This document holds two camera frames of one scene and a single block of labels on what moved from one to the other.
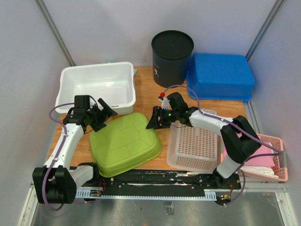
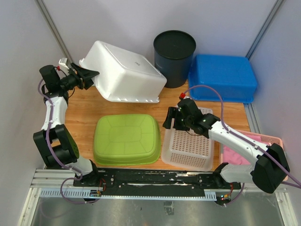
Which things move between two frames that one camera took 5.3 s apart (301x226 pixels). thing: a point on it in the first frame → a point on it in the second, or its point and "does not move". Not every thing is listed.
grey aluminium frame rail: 54,31 does not move
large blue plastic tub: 220,76 does not move
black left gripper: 105,113 → 85,74
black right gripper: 155,124 → 173,112
